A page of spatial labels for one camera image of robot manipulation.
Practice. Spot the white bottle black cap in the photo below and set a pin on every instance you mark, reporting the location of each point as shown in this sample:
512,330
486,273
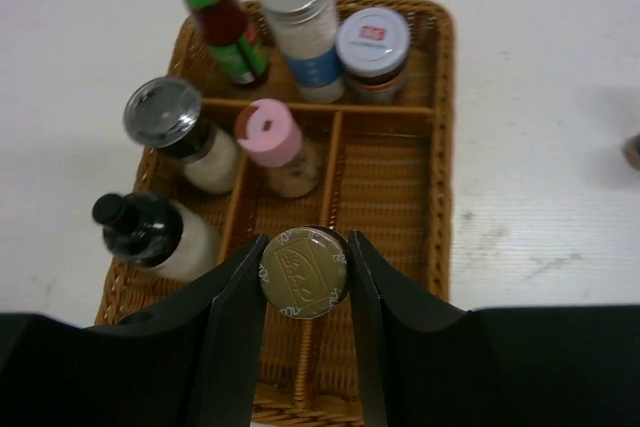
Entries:
157,235

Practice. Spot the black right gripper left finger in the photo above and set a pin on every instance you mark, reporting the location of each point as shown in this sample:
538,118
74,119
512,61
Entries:
191,359

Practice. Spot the brown spice jar red label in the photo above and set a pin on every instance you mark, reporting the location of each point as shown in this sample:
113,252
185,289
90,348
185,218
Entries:
373,45

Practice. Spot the white bead jar silver lid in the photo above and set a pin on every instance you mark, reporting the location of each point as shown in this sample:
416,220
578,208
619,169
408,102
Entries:
305,33

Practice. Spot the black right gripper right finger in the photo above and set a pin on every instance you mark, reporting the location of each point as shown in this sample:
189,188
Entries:
424,362

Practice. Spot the clear jar grey lid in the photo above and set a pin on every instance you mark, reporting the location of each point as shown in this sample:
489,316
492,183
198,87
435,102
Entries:
165,114

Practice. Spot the small yellow label bottle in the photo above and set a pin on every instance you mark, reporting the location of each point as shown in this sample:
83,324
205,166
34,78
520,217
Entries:
304,271

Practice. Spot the pink cap spice shaker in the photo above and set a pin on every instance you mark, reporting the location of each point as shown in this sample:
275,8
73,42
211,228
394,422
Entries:
268,132

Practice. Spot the red sauce bottle yellow cap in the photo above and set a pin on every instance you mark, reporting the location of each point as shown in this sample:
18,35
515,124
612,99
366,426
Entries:
231,39

